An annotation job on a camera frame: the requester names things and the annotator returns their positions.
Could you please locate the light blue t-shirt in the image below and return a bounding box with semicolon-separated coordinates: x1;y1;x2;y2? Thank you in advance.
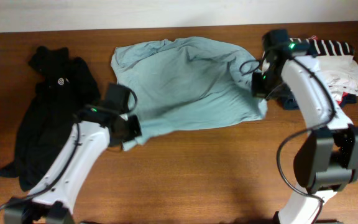
111;37;268;151

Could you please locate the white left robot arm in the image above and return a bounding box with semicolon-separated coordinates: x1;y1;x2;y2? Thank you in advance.
0;83;142;223

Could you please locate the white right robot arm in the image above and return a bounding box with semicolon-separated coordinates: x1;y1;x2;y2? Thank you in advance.
252;29;358;224

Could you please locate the black white striped garment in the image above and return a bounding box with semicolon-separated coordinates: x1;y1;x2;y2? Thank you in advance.
289;37;355;56

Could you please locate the white crumpled garment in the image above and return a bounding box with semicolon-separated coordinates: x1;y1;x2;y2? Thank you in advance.
317;55;358;101

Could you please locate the black t-shirt with logo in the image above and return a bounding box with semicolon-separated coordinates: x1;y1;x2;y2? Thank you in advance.
0;46;101;192

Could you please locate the red garment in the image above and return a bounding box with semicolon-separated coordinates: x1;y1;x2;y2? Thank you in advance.
337;92;348;105

